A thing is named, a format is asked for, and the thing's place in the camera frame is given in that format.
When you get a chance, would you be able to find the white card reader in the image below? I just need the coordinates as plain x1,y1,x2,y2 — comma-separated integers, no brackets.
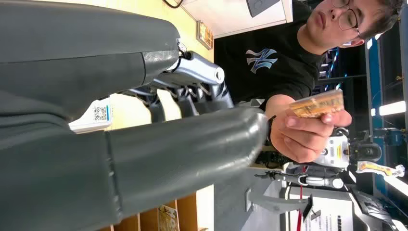
68,97,113,134

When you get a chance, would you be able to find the small black card reader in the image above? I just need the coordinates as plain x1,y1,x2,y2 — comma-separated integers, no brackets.
246,0,281,18

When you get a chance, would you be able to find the white desk riser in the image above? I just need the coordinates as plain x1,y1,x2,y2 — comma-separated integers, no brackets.
181,0,294,39

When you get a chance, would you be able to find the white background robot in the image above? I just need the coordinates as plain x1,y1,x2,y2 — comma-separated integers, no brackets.
314,127,383,169

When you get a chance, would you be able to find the stack of printed cards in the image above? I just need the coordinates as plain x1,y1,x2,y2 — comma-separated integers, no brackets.
196,20,214,51

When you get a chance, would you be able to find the grey floor stand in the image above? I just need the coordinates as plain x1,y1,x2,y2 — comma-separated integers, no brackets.
244,188,315,221

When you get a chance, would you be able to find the long black cable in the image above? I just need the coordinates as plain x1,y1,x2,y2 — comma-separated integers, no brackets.
162,0,185,9

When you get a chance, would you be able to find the person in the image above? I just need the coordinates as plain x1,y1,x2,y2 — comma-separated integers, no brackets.
214,0,406,164

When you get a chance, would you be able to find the brown cardboard card organizer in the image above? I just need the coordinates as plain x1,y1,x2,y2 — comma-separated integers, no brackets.
99,192,200,231

